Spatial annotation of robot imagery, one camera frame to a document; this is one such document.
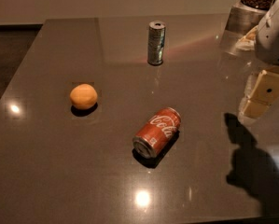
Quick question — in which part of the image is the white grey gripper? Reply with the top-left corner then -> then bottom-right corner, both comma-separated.
235,0 -> 279,119

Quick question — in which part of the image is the red coke can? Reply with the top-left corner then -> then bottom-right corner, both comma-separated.
133,107 -> 181,159

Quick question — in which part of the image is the coffee bean dispenser jar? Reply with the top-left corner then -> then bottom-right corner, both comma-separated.
220,0 -> 274,53

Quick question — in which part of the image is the orange fruit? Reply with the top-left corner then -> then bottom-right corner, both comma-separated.
70,84 -> 98,110

